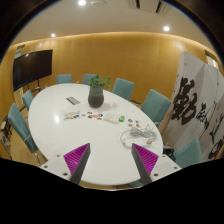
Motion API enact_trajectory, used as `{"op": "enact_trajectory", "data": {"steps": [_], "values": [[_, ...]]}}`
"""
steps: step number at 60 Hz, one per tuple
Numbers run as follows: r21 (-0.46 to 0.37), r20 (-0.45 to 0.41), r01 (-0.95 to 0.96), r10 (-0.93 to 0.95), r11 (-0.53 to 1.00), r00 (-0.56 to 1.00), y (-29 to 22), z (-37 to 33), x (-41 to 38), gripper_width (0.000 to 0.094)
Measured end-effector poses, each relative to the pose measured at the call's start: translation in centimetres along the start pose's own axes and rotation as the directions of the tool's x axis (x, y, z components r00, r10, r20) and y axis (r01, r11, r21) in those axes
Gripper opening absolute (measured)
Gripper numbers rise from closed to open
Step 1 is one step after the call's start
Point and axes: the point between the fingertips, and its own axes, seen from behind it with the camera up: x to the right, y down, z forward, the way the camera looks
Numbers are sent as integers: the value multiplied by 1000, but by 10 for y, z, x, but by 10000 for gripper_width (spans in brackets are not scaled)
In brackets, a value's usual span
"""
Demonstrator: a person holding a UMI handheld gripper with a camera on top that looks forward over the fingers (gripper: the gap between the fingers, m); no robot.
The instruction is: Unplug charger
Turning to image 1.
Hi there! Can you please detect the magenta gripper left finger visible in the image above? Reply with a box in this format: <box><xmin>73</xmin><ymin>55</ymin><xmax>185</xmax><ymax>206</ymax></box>
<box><xmin>63</xmin><ymin>143</ymin><xmax>90</xmax><ymax>184</ymax></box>

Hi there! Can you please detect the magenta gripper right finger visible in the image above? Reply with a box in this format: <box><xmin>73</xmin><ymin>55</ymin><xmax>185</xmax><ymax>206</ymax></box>
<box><xmin>131</xmin><ymin>144</ymin><xmax>159</xmax><ymax>185</ymax></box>

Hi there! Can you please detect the green charger plug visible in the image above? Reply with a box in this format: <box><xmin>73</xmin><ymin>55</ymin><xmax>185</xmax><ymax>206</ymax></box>
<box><xmin>119</xmin><ymin>116</ymin><xmax>125</xmax><ymax>122</ymax></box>

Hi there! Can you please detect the white oval conference table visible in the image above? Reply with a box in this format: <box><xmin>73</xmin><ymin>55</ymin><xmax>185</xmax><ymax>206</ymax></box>
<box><xmin>28</xmin><ymin>84</ymin><xmax>158</xmax><ymax>185</ymax></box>

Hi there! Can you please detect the colourful sticker sheet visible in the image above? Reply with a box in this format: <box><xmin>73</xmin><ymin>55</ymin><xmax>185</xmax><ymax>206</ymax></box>
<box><xmin>64</xmin><ymin>111</ymin><xmax>81</xmax><ymax>120</ymax></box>

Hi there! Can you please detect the teal chair near right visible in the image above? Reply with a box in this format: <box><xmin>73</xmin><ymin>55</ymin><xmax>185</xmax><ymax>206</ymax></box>
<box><xmin>174</xmin><ymin>137</ymin><xmax>202</xmax><ymax>168</ymax></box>

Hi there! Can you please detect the teal chair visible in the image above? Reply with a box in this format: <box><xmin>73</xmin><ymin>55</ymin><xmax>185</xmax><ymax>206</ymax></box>
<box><xmin>22</xmin><ymin>90</ymin><xmax>34</xmax><ymax>109</ymax></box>
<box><xmin>82</xmin><ymin>74</ymin><xmax>96</xmax><ymax>85</ymax></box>
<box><xmin>112</xmin><ymin>78</ymin><xmax>134</xmax><ymax>100</ymax></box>
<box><xmin>174</xmin><ymin>137</ymin><xmax>202</xmax><ymax>168</ymax></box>
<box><xmin>141</xmin><ymin>89</ymin><xmax>171</xmax><ymax>126</ymax></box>
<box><xmin>8</xmin><ymin>103</ymin><xmax>38</xmax><ymax>153</ymax></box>
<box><xmin>56</xmin><ymin>74</ymin><xmax>72</xmax><ymax>84</ymax></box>

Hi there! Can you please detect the white power strip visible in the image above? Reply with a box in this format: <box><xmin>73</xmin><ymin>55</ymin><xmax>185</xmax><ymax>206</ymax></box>
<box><xmin>104</xmin><ymin>113</ymin><xmax>119</xmax><ymax>124</ymax></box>

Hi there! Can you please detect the grey remote control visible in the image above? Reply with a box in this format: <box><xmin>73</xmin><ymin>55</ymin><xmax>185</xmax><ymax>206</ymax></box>
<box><xmin>66</xmin><ymin>97</ymin><xmax>80</xmax><ymax>105</ymax></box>

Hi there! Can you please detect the dark grey plant pot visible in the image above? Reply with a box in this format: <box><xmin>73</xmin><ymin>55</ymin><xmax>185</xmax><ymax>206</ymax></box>
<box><xmin>88</xmin><ymin>86</ymin><xmax>104</xmax><ymax>108</ymax></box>

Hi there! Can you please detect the folding calligraphy screen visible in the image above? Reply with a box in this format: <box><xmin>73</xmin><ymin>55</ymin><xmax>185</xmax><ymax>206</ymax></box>
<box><xmin>162</xmin><ymin>52</ymin><xmax>224</xmax><ymax>161</ymax></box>

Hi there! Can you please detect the teal chair far left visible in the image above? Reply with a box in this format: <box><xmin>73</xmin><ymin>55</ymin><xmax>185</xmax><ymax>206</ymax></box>
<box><xmin>8</xmin><ymin>103</ymin><xmax>38</xmax><ymax>153</ymax></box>

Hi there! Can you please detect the teal chair back right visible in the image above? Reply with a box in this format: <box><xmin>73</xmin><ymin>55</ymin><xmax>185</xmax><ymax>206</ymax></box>
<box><xmin>112</xmin><ymin>78</ymin><xmax>134</xmax><ymax>100</ymax></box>

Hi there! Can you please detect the teal chair left rear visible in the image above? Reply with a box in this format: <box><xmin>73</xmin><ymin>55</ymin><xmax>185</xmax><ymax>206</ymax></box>
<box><xmin>22</xmin><ymin>90</ymin><xmax>34</xmax><ymax>109</ymax></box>

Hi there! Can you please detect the green potted plant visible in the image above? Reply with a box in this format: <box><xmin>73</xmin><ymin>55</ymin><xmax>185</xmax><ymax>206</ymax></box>
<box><xmin>88</xmin><ymin>75</ymin><xmax>111</xmax><ymax>89</ymax></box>

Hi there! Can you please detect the teal chair back left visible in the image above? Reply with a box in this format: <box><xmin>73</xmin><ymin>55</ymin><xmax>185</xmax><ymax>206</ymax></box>
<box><xmin>56</xmin><ymin>74</ymin><xmax>72</xmax><ymax>84</ymax></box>

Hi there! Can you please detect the teal chair back middle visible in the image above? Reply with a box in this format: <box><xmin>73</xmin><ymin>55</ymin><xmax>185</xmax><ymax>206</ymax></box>
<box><xmin>82</xmin><ymin>74</ymin><xmax>96</xmax><ymax>85</ymax></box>

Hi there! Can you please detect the white coiled cable bundle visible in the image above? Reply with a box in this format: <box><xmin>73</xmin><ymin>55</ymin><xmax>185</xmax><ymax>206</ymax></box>
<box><xmin>120</xmin><ymin>126</ymin><xmax>158</xmax><ymax>150</ymax></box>

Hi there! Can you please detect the black wall television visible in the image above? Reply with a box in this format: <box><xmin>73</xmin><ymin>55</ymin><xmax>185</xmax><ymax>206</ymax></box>
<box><xmin>13</xmin><ymin>50</ymin><xmax>53</xmax><ymax>90</ymax></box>

